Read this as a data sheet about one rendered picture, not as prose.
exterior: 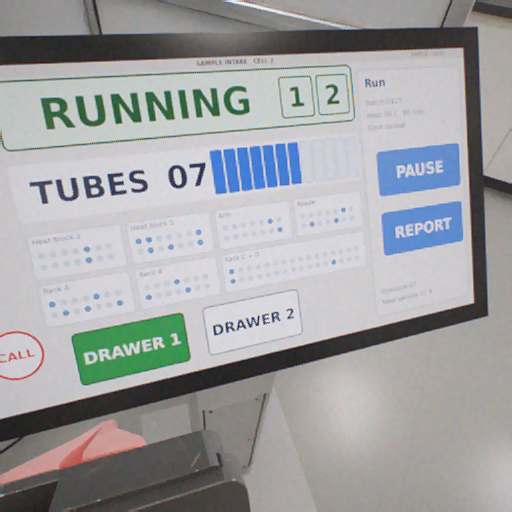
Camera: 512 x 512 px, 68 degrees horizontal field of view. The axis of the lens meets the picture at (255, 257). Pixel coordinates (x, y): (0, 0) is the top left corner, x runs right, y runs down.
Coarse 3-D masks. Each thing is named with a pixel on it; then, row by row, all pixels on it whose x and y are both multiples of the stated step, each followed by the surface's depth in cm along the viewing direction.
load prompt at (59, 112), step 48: (0, 96) 28; (48, 96) 29; (96, 96) 30; (144, 96) 31; (192, 96) 32; (240, 96) 33; (288, 96) 34; (336, 96) 35; (48, 144) 30; (96, 144) 30
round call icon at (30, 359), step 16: (0, 336) 30; (16, 336) 31; (32, 336) 31; (0, 352) 30; (16, 352) 31; (32, 352) 31; (0, 368) 30; (16, 368) 31; (32, 368) 31; (48, 368) 31; (0, 384) 31
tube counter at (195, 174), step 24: (240, 144) 34; (264, 144) 34; (288, 144) 35; (312, 144) 35; (336, 144) 36; (168, 168) 32; (192, 168) 33; (216, 168) 33; (240, 168) 34; (264, 168) 34; (288, 168) 35; (312, 168) 36; (336, 168) 36; (168, 192) 32; (192, 192) 33; (216, 192) 33; (240, 192) 34
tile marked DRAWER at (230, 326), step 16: (224, 304) 35; (240, 304) 35; (256, 304) 36; (272, 304) 36; (288, 304) 37; (208, 320) 35; (224, 320) 35; (240, 320) 36; (256, 320) 36; (272, 320) 36; (288, 320) 37; (208, 336) 35; (224, 336) 35; (240, 336) 36; (256, 336) 36; (272, 336) 37; (288, 336) 37; (208, 352) 35; (224, 352) 35
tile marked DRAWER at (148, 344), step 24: (72, 336) 32; (96, 336) 32; (120, 336) 33; (144, 336) 33; (168, 336) 34; (96, 360) 32; (120, 360) 33; (144, 360) 34; (168, 360) 34; (192, 360) 35
